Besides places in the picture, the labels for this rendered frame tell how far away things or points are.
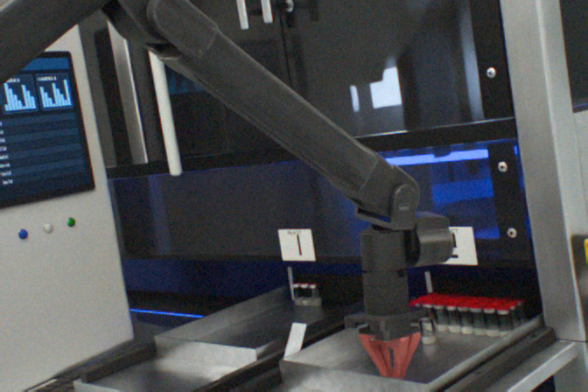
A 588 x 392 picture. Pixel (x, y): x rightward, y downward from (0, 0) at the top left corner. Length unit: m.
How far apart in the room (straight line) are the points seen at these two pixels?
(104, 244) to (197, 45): 1.09
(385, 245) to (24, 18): 0.50
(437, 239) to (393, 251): 0.08
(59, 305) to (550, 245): 1.02
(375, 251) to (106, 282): 0.95
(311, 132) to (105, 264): 1.01
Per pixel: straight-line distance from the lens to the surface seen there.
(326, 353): 1.24
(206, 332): 1.51
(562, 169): 1.17
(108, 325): 1.84
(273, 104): 0.87
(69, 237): 1.77
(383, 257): 1.00
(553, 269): 1.21
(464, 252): 1.27
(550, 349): 1.21
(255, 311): 1.60
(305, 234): 1.47
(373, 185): 0.95
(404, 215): 0.98
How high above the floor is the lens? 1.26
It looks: 4 degrees down
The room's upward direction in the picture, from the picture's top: 9 degrees counter-clockwise
